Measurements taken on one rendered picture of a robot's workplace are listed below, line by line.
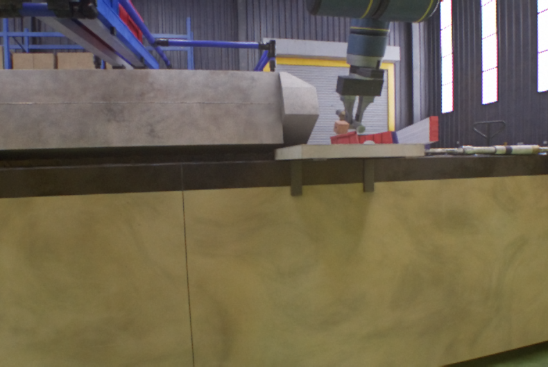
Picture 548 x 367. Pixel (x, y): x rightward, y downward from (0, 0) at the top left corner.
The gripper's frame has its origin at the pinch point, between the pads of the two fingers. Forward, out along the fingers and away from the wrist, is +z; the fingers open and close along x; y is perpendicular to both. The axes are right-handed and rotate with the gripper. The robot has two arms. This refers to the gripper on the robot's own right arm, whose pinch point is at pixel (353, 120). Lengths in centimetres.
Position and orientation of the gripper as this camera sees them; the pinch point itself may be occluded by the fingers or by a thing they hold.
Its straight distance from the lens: 97.0
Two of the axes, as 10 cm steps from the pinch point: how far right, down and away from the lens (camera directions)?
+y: -1.8, -4.9, 8.5
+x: -9.8, 0.4, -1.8
